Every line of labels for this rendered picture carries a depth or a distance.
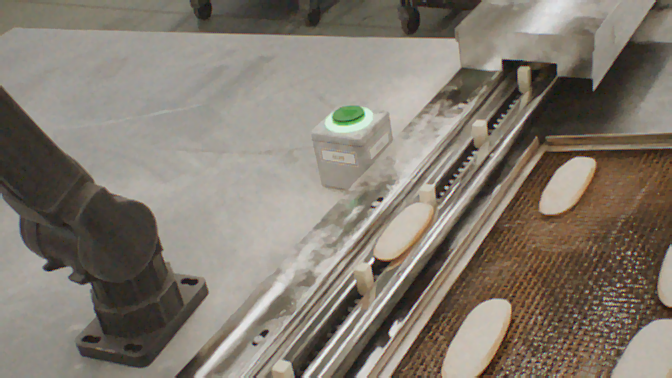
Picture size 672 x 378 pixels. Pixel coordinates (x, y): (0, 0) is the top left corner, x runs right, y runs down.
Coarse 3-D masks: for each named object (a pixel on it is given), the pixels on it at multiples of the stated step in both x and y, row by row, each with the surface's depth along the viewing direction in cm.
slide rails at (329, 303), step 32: (448, 160) 103; (480, 160) 102; (416, 192) 98; (448, 192) 97; (384, 224) 94; (352, 288) 87; (320, 320) 83; (352, 320) 83; (288, 352) 80; (320, 352) 80
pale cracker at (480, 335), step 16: (480, 304) 73; (496, 304) 72; (480, 320) 71; (496, 320) 70; (464, 336) 70; (480, 336) 69; (496, 336) 69; (448, 352) 69; (464, 352) 68; (480, 352) 68; (448, 368) 68; (464, 368) 67; (480, 368) 67
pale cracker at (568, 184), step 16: (576, 160) 88; (592, 160) 88; (560, 176) 86; (576, 176) 85; (592, 176) 86; (544, 192) 85; (560, 192) 84; (576, 192) 83; (544, 208) 83; (560, 208) 82
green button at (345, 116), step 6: (342, 108) 106; (348, 108) 106; (354, 108) 105; (360, 108) 105; (336, 114) 105; (342, 114) 105; (348, 114) 104; (354, 114) 104; (360, 114) 104; (336, 120) 104; (342, 120) 103; (348, 120) 103; (354, 120) 103; (360, 120) 104; (342, 126) 103
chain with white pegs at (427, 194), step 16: (528, 80) 115; (480, 128) 104; (480, 144) 106; (464, 160) 104; (432, 192) 95; (368, 272) 86; (368, 288) 86; (352, 304) 86; (336, 320) 84; (272, 368) 76; (288, 368) 76; (304, 368) 80
